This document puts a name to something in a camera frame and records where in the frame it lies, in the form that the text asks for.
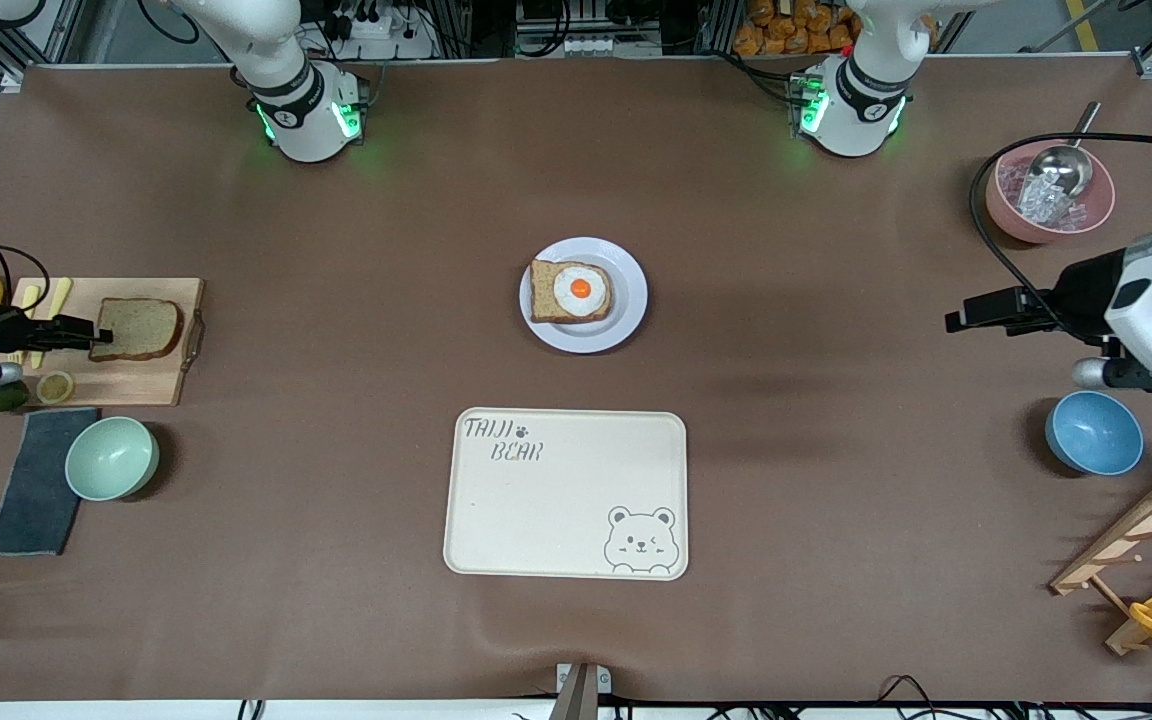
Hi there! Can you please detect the yellow plastic knife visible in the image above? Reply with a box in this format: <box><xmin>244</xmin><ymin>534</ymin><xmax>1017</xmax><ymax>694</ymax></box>
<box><xmin>31</xmin><ymin>278</ymin><xmax>73</xmax><ymax>369</ymax></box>

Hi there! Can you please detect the orange snack pile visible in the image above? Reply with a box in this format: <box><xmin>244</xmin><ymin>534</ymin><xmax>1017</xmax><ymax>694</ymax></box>
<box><xmin>733</xmin><ymin>0</ymin><xmax>857</xmax><ymax>58</ymax></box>

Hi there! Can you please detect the yellow plastic fork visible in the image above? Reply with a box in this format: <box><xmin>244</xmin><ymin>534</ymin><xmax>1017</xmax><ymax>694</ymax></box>
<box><xmin>8</xmin><ymin>285</ymin><xmax>41</xmax><ymax>366</ymax></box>

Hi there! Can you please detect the metal scoop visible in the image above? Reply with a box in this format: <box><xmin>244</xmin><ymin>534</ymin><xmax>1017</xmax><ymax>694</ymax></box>
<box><xmin>1019</xmin><ymin>100</ymin><xmax>1103</xmax><ymax>201</ymax></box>

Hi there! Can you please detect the brown table mat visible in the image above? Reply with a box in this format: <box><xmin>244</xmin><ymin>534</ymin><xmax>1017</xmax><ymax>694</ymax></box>
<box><xmin>0</xmin><ymin>55</ymin><xmax>1152</xmax><ymax>706</ymax></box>

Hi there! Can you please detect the white power strip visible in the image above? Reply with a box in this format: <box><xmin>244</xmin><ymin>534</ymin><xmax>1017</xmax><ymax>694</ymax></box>
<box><xmin>561</xmin><ymin>35</ymin><xmax>662</xmax><ymax>58</ymax></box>
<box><xmin>331</xmin><ymin>10</ymin><xmax>437</xmax><ymax>61</ymax></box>

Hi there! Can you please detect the cream bear print tray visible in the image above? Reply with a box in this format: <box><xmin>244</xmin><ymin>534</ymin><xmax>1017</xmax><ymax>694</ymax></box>
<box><xmin>443</xmin><ymin>408</ymin><xmax>689</xmax><ymax>582</ymax></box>

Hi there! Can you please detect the wooden rack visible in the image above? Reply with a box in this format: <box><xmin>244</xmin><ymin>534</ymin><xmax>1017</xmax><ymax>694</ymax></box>
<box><xmin>1049</xmin><ymin>462</ymin><xmax>1152</xmax><ymax>657</ymax></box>

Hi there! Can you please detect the wooden cutting board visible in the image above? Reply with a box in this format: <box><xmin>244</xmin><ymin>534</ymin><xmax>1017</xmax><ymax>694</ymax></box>
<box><xmin>0</xmin><ymin>277</ymin><xmax>207</xmax><ymax>407</ymax></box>

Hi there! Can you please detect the plain brown bread slice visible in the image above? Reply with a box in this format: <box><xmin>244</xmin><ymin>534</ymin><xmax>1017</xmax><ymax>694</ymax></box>
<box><xmin>88</xmin><ymin>298</ymin><xmax>182</xmax><ymax>363</ymax></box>

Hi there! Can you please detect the blue bowl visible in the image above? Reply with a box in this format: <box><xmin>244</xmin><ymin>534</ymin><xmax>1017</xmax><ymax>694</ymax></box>
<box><xmin>1044</xmin><ymin>390</ymin><xmax>1145</xmax><ymax>477</ymax></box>

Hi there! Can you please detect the metal table edge bracket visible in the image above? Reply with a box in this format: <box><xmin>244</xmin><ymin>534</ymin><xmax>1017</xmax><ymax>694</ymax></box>
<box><xmin>548</xmin><ymin>662</ymin><xmax>613</xmax><ymax>720</ymax></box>

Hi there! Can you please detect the round pale lavender plate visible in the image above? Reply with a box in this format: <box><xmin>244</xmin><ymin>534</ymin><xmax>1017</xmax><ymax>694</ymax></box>
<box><xmin>519</xmin><ymin>237</ymin><xmax>649</xmax><ymax>354</ymax></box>

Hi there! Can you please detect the mint green bowl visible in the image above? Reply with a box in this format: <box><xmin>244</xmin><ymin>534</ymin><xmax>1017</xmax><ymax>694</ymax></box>
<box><xmin>64</xmin><ymin>416</ymin><xmax>160</xmax><ymax>502</ymax></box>

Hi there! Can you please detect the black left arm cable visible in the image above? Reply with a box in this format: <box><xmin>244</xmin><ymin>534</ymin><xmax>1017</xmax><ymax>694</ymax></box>
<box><xmin>969</xmin><ymin>132</ymin><xmax>1152</xmax><ymax>349</ymax></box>

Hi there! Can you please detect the dark grey cloth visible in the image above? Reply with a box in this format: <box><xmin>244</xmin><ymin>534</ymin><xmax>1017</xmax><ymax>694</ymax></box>
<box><xmin>0</xmin><ymin>406</ymin><xmax>100</xmax><ymax>557</ymax></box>

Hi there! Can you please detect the fried egg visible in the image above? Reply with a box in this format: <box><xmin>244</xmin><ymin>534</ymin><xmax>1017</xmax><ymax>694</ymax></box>
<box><xmin>553</xmin><ymin>266</ymin><xmax>610</xmax><ymax>318</ymax></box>

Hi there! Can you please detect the pink bowl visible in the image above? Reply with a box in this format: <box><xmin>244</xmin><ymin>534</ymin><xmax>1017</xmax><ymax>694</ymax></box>
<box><xmin>985</xmin><ymin>137</ymin><xmax>1117</xmax><ymax>245</ymax></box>

